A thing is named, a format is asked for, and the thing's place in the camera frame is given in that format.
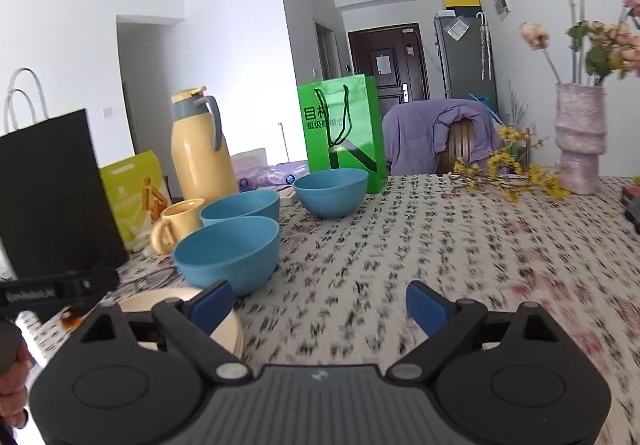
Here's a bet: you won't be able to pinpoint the pink textured vase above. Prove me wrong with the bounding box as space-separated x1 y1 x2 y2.
554 82 607 196

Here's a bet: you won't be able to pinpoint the grey interior door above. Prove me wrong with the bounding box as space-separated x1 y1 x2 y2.
313 19 341 81

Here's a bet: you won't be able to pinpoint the white plastic wrapper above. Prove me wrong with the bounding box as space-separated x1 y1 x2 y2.
130 225 166 256

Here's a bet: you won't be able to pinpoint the white plastic package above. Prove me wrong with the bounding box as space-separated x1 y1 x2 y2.
230 148 269 171

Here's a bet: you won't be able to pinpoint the clear plastic sleeve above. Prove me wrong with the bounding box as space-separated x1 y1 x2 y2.
444 17 471 42

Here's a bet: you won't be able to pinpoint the wire rack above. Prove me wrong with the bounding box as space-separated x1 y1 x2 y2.
499 124 532 161

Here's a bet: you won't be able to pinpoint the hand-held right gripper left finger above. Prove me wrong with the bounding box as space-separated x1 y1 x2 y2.
74 281 254 384

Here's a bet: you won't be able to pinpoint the yellow and black box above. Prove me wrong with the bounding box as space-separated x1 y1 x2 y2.
443 0 482 18

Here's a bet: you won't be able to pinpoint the blue bowl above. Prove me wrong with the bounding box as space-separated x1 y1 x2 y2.
292 168 370 220
172 216 281 297
199 189 281 229

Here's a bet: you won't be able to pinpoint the wooden chair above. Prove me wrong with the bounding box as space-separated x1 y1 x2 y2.
435 118 476 176

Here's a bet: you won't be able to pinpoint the purple plastic packet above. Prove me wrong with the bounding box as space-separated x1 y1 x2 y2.
237 159 309 191

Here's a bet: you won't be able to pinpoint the black paper bag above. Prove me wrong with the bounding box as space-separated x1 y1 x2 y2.
0 67 130 279

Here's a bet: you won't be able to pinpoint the teal plastic bag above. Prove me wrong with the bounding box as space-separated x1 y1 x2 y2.
468 93 504 125

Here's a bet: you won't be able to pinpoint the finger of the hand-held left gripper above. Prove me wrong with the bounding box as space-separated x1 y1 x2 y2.
52 268 121 300

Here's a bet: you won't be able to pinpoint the purple jacket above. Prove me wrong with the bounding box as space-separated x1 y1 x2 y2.
382 98 501 176

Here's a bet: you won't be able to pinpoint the green paper bag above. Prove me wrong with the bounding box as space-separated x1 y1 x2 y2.
297 73 390 195

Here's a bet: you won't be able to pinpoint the dark eyeglasses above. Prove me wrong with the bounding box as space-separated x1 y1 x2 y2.
116 266 177 294

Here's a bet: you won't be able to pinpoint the white folded umbrella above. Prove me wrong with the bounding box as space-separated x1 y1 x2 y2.
474 12 494 81

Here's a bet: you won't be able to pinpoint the calligraphy printed tablecloth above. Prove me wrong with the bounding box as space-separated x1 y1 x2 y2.
15 172 640 445

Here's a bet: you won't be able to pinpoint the yellow flower branch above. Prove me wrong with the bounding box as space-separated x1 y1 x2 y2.
447 124 571 204

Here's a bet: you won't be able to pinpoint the yellow snack box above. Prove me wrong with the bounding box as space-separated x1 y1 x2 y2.
98 150 173 251

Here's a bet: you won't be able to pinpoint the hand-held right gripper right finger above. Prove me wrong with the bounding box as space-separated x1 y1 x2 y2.
388 281 566 382

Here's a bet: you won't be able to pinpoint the grey refrigerator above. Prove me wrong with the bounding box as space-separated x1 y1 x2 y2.
433 9 499 101

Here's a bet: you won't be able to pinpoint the person's left hand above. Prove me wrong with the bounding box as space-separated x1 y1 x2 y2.
0 349 32 430

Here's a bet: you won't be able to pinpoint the yellow thermos jug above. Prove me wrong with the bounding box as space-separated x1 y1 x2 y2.
169 85 240 204

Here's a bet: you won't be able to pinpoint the yellow mug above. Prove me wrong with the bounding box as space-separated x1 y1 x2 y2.
151 198 206 256

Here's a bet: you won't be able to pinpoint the grey dried grass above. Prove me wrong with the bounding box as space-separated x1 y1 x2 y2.
505 79 531 128

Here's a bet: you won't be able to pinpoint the dark entrance door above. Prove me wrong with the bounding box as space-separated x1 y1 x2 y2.
347 23 432 106

